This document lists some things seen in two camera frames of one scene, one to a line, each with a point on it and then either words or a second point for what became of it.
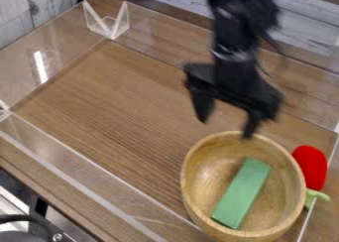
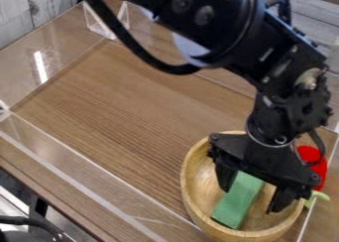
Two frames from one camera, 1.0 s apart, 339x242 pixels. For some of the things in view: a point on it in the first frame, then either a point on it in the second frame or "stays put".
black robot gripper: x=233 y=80 → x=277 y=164
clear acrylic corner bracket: x=109 y=27 stays put
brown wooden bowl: x=277 y=207 stays put
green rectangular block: x=242 y=193 stays put
